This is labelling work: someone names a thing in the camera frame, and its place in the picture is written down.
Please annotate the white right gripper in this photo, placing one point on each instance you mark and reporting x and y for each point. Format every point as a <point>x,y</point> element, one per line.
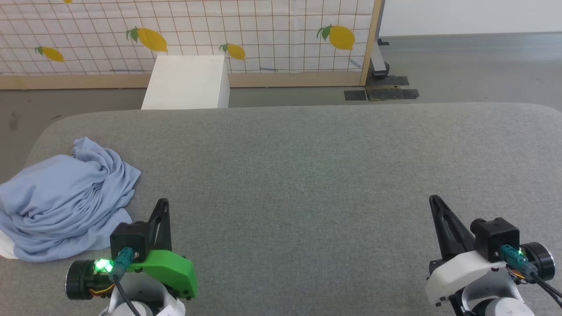
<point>456,272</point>

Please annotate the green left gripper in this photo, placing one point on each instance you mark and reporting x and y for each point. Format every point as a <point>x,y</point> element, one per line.
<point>175,270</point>

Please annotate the light blue polo shirt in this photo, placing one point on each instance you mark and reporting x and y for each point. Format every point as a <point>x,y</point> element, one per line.
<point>66,197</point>

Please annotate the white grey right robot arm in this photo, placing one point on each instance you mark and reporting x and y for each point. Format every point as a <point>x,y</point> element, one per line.
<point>538,259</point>

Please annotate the white box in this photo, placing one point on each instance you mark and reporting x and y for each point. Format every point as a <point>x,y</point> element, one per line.
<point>189,83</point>

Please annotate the taped brown floor plate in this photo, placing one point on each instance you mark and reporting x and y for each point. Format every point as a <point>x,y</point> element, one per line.
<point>390,91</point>

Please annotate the black floor tape patch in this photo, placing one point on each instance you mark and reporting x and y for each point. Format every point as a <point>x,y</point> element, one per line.
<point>354,95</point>

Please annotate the grey metal stand leg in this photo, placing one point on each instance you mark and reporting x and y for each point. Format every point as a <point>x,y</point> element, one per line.
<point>378,66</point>

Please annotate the lemon print grid cloth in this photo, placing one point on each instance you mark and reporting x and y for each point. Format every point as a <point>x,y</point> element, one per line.
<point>263,35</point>

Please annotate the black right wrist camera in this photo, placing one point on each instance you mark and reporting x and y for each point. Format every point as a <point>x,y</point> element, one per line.
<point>496,237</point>

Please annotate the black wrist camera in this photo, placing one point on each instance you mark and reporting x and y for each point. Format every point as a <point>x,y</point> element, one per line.
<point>129,239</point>
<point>496,237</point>

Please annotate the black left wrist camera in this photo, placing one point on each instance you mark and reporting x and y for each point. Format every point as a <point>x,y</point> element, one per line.
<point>129,239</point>

